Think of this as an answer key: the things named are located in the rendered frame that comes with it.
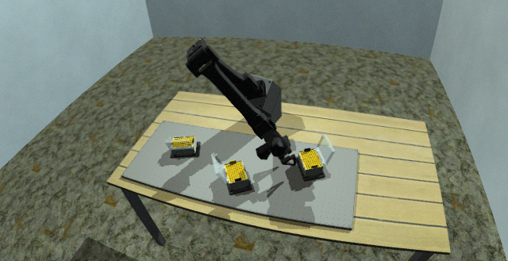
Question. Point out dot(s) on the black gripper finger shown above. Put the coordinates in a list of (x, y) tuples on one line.
[(292, 158)]

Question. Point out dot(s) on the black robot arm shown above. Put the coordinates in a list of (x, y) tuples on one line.
[(238, 89)]

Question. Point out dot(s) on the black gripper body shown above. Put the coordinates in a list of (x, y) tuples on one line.
[(286, 144)]

